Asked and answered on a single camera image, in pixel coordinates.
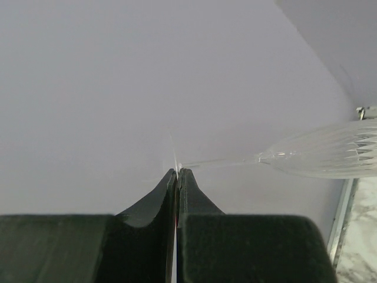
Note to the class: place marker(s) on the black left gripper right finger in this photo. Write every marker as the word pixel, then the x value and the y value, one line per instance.
pixel 213 246

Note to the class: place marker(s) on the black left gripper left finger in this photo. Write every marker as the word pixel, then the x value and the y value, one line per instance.
pixel 135 245

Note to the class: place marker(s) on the ribbed clear wine glass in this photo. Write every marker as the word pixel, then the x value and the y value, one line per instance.
pixel 338 151

